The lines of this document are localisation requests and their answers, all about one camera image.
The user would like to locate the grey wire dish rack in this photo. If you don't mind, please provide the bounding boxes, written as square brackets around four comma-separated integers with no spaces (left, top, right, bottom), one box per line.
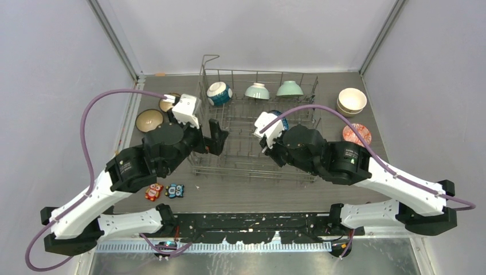
[189,54,319,182]

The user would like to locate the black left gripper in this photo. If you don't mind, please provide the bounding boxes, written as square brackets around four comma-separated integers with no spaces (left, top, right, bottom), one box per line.
[163,108,229,175]

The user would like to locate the white bowl blue floral pattern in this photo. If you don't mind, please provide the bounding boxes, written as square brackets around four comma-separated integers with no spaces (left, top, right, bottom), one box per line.
[268,110,290,132]

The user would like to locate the brown patterned bowl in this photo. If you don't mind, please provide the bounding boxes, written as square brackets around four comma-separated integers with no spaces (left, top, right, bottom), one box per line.
[159,93,181,112]

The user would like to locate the mint green bowl right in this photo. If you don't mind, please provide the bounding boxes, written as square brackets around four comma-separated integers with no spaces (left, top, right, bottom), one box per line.
[276,80,304,97]

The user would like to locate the white bowl blue zigzag pattern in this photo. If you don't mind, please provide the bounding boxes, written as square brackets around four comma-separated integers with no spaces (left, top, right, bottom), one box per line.
[342,123,372,147]

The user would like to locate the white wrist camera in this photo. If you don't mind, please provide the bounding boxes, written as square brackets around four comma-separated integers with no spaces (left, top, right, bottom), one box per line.
[162,94,202,129]
[253,110,288,150]

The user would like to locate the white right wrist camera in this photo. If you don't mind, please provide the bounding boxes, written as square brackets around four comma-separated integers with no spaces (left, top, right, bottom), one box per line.
[253,110,288,150]

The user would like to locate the dark teal glazed bowl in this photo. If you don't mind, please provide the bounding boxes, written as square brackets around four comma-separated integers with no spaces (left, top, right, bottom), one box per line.
[135,109,164,133]

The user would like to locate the pale green bowl middle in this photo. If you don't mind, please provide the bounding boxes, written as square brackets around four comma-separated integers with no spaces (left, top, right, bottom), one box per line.
[245,82,270,100]

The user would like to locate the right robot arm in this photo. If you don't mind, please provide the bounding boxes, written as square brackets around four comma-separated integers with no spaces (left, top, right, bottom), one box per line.
[254,125,457,236]

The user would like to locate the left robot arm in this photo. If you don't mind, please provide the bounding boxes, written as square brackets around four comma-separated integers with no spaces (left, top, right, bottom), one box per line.
[41,119,229,256]

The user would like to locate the teal white bowl back left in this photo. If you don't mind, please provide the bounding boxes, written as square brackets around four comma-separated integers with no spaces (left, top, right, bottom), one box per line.
[206,81,233,106]

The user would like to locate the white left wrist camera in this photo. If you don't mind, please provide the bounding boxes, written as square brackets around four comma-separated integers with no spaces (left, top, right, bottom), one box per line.
[162,94,202,129]

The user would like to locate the beige ceramic bowl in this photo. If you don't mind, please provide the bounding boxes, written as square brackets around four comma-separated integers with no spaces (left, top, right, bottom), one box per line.
[337,88,368,112]
[336,100,362,117]

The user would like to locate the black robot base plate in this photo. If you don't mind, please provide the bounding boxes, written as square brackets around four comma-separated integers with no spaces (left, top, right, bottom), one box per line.
[139,211,365,246]

